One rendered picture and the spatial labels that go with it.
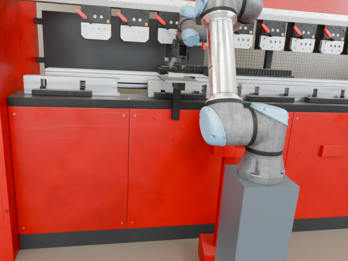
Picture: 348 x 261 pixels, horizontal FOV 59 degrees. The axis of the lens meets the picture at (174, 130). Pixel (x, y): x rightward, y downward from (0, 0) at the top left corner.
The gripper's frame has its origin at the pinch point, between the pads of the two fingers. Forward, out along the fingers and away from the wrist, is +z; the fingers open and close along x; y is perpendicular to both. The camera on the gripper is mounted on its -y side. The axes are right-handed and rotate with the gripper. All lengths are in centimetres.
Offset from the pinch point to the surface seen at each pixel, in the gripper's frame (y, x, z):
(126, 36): 13.4, 27.1, -8.2
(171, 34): 14.9, 2.8, -10.0
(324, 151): -36, -96, 31
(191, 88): -2.5, -11.2, 13.1
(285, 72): 34, -93, 32
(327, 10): 28, -90, -25
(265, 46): 13, -53, -8
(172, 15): 21.5, 3.0, -17.3
